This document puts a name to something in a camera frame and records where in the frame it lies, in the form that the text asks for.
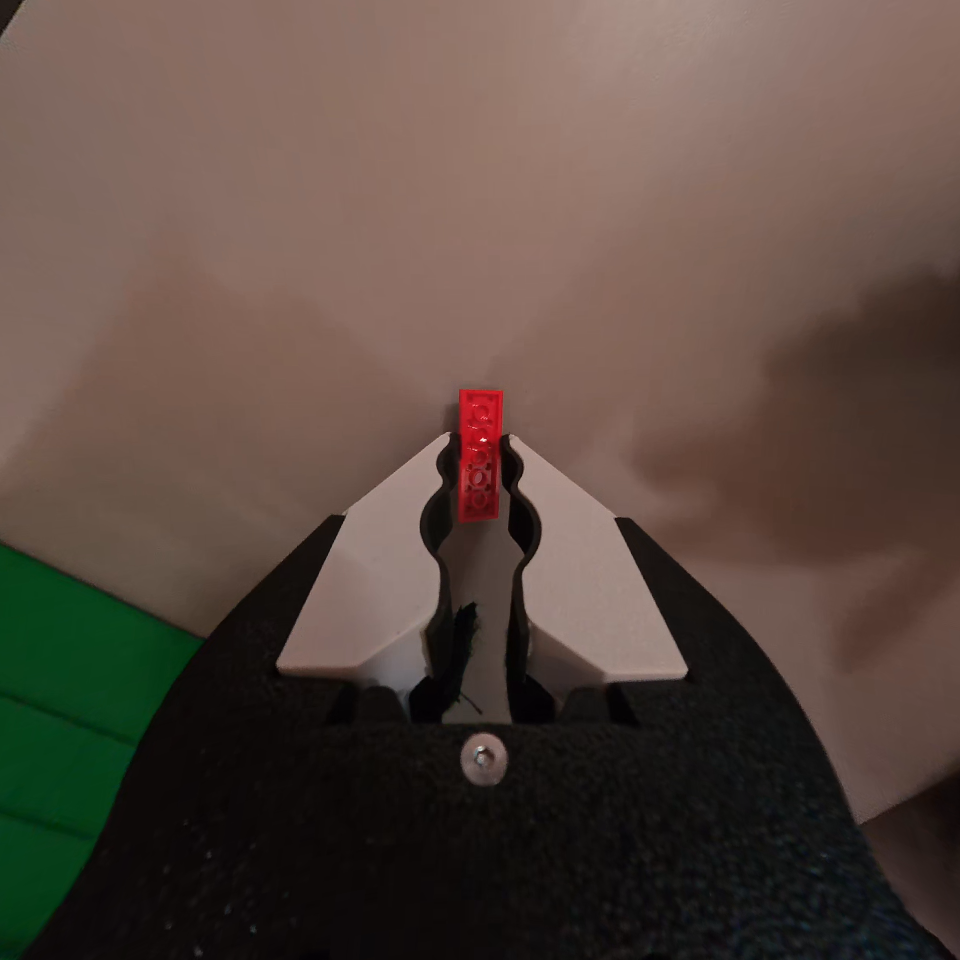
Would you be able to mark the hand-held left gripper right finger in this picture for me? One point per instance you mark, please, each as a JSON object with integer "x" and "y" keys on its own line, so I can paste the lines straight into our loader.
{"x": 600, "y": 600}

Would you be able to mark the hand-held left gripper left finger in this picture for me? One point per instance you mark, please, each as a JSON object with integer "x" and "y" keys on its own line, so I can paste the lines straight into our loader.
{"x": 352, "y": 600}

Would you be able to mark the red long brick plate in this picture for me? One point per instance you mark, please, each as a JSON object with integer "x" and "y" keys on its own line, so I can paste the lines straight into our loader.
{"x": 480, "y": 420}

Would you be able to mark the green plastic bin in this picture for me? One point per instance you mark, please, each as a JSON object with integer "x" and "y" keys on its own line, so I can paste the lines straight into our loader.
{"x": 67, "y": 675}

